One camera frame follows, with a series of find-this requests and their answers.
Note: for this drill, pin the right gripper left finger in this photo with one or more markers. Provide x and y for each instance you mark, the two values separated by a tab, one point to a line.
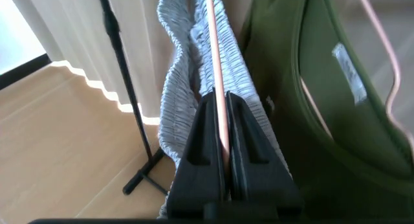
200	185

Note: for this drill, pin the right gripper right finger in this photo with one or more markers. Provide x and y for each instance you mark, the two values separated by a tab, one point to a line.
265	188

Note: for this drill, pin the pale grey shorts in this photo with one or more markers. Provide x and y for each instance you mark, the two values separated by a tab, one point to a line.
178	97

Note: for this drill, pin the green printed shirt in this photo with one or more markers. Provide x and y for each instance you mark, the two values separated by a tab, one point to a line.
339	136

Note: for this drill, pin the pink clothes hanger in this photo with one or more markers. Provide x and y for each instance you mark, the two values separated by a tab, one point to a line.
217	72
393	65

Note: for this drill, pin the black clothes rack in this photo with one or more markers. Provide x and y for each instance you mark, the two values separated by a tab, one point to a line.
126	78

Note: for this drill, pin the beige curtain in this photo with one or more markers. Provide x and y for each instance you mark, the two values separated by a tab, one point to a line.
139	39

